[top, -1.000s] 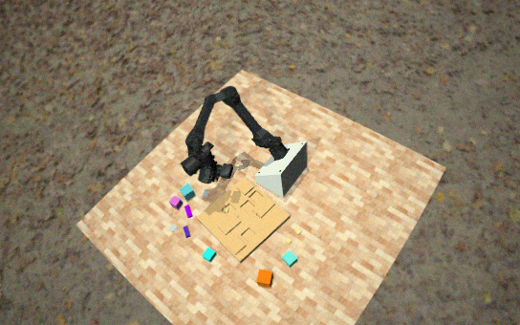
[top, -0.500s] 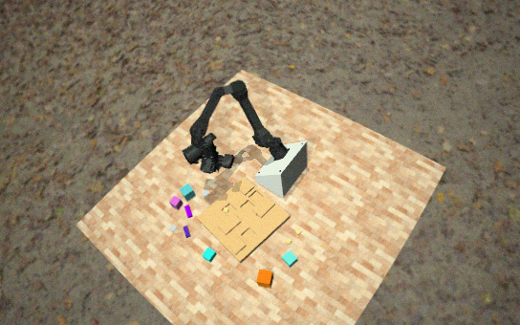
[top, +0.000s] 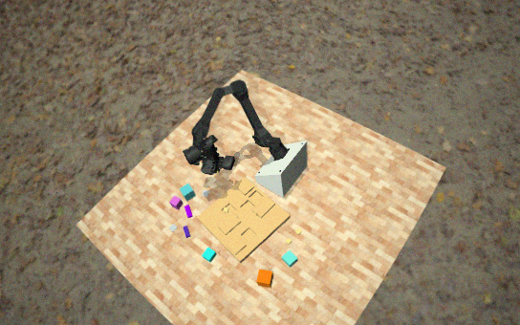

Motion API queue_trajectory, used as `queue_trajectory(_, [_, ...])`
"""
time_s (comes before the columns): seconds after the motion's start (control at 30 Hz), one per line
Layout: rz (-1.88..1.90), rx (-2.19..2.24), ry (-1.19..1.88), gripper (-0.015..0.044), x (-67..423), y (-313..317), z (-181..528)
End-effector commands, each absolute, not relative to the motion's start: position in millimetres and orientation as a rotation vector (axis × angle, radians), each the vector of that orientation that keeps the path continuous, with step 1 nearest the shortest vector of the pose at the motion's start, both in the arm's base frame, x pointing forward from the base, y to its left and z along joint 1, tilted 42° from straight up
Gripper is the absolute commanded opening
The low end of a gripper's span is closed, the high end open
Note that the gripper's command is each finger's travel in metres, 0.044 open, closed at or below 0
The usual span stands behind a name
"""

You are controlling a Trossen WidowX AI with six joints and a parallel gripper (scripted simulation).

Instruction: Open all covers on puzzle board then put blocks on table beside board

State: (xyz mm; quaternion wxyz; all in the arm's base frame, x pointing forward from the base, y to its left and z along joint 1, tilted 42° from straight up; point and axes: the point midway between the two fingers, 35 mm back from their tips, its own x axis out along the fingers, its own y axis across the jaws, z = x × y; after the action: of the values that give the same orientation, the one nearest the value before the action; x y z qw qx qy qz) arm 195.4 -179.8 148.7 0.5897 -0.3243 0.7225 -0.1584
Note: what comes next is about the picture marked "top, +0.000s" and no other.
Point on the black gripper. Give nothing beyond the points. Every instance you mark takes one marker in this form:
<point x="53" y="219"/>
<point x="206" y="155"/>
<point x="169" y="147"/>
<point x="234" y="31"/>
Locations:
<point x="226" y="162"/>

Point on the teal cube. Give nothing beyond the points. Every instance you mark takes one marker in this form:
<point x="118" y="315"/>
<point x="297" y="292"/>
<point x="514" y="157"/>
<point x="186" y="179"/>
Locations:
<point x="187" y="191"/>

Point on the orange-brown block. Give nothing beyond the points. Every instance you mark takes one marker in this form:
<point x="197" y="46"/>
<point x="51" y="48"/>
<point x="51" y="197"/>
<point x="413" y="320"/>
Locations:
<point x="264" y="278"/>

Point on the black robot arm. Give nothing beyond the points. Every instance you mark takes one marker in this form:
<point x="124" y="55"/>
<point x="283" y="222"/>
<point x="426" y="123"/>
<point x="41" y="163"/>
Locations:
<point x="261" y="135"/>

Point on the cyan cube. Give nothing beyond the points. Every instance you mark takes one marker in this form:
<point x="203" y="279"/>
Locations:
<point x="209" y="254"/>

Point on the teal square block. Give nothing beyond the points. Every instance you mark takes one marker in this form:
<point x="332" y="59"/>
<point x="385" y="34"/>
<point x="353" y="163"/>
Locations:
<point x="289" y="258"/>

